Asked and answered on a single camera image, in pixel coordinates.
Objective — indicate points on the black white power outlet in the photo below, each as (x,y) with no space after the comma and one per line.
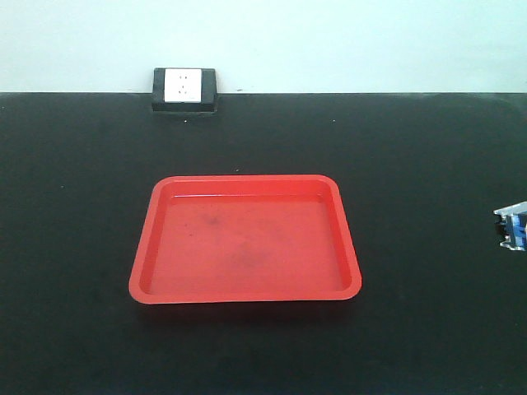
(177,90)

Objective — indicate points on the red plastic tray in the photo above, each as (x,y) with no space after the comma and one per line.
(245,238)

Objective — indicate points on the yellow mushroom push button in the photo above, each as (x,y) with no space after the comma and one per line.
(511,226)

